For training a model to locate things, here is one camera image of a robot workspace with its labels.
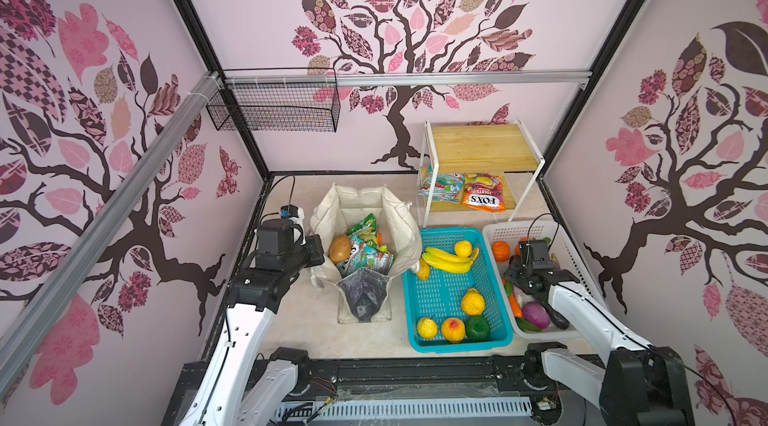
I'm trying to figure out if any green mint candy bag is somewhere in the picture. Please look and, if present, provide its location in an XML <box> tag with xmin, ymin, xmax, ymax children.
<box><xmin>418</xmin><ymin>170</ymin><xmax>465</xmax><ymax>204</ymax></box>

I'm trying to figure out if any aluminium frame rail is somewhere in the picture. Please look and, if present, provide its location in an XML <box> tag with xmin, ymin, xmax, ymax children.
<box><xmin>226</xmin><ymin>70</ymin><xmax>592</xmax><ymax>88</ymax></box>
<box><xmin>1</xmin><ymin>72</ymin><xmax>221</xmax><ymax>394</ymax></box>

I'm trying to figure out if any teal candy bag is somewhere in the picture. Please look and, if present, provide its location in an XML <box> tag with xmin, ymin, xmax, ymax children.
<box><xmin>336</xmin><ymin>237</ymin><xmax>394</xmax><ymax>278</ymax></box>

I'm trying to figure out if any green avocado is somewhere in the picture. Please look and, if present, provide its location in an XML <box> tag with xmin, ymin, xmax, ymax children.
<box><xmin>465</xmin><ymin>315</ymin><xmax>491</xmax><ymax>342</ymax></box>

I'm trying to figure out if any yellow-orange wrinkled fruit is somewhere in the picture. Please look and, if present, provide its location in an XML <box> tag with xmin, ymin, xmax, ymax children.
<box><xmin>416</xmin><ymin>258</ymin><xmax>431</xmax><ymax>281</ymax></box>

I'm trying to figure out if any white cable duct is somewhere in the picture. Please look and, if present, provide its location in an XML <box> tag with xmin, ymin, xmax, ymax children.
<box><xmin>271</xmin><ymin>397</ymin><xmax>533</xmax><ymax>425</ymax></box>

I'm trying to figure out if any aluminium frame rail left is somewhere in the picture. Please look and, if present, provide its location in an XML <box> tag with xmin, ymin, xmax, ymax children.
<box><xmin>1</xmin><ymin>72</ymin><xmax>221</xmax><ymax>394</ymax></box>

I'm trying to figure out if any black wire basket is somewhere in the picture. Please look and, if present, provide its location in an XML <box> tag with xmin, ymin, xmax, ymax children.
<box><xmin>206</xmin><ymin>66</ymin><xmax>341</xmax><ymax>132</ymax></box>

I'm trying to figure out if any orange Fox's candy bag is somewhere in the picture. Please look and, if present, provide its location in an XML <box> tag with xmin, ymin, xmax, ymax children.
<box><xmin>461</xmin><ymin>173</ymin><xmax>506</xmax><ymax>212</ymax></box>

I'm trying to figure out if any brown potato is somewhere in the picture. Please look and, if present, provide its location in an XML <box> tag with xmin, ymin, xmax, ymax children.
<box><xmin>328</xmin><ymin>234</ymin><xmax>352</xmax><ymax>264</ymax></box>

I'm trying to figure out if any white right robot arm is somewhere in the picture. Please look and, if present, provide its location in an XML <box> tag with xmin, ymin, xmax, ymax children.
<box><xmin>504</xmin><ymin>240</ymin><xmax>695</xmax><ymax>425</ymax></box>

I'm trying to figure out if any dark purple eggplant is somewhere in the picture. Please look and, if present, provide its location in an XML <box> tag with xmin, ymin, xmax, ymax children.
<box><xmin>544</xmin><ymin>304</ymin><xmax>570</xmax><ymax>330</ymax></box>

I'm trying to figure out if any white wooden shelf rack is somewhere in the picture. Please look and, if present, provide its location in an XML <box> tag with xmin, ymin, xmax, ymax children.
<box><xmin>417</xmin><ymin>119</ymin><xmax>546</xmax><ymax>228</ymax></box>

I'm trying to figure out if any yellow-green candy bag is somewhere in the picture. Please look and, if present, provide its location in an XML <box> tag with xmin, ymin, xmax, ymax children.
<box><xmin>346</xmin><ymin>213</ymin><xmax>378</xmax><ymax>243</ymax></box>

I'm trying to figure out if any yellow lemon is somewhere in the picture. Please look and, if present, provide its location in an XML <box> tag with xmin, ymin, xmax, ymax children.
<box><xmin>454</xmin><ymin>240</ymin><xmax>473</xmax><ymax>258</ymax></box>

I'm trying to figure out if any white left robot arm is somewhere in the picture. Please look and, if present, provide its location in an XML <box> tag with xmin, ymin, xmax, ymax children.
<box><xmin>179</xmin><ymin>216</ymin><xmax>324</xmax><ymax>425</ymax></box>

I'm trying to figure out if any orange carrot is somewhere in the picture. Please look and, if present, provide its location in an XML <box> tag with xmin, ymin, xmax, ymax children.
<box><xmin>509</xmin><ymin>293</ymin><xmax>524</xmax><ymax>318</ymax></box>

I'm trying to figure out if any yellow pear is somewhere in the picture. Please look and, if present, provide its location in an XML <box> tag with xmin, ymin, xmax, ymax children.
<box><xmin>417</xmin><ymin>317</ymin><xmax>439</xmax><ymax>341</ymax></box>

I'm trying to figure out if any beige canvas tote bag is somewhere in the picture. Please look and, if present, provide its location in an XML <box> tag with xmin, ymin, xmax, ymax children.
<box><xmin>310</xmin><ymin>185</ymin><xmax>422</xmax><ymax>324</ymax></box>

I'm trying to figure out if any aluminium frame rail back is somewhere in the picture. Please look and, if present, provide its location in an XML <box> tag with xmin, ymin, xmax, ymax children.
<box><xmin>226</xmin><ymin>70</ymin><xmax>592</xmax><ymax>88</ymax></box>

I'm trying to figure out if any purple round eggplant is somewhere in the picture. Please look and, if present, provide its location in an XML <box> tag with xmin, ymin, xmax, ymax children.
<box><xmin>522</xmin><ymin>301</ymin><xmax>551</xmax><ymax>332</ymax></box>

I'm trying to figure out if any white plastic basket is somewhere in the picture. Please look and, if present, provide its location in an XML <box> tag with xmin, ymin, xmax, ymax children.
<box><xmin>482</xmin><ymin>219</ymin><xmax>606</xmax><ymax>342</ymax></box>

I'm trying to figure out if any teal plastic basket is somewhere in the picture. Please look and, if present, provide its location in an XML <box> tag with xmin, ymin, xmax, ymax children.
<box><xmin>403</xmin><ymin>227</ymin><xmax>514</xmax><ymax>354</ymax></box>

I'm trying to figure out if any orange pumpkin left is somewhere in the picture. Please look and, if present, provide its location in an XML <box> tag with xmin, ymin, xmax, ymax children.
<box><xmin>491</xmin><ymin>241</ymin><xmax>512</xmax><ymax>263</ymax></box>

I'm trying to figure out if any yellow bumpy fruit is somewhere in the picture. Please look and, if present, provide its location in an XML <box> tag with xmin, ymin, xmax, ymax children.
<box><xmin>460</xmin><ymin>288</ymin><xmax>486</xmax><ymax>316</ymax></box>

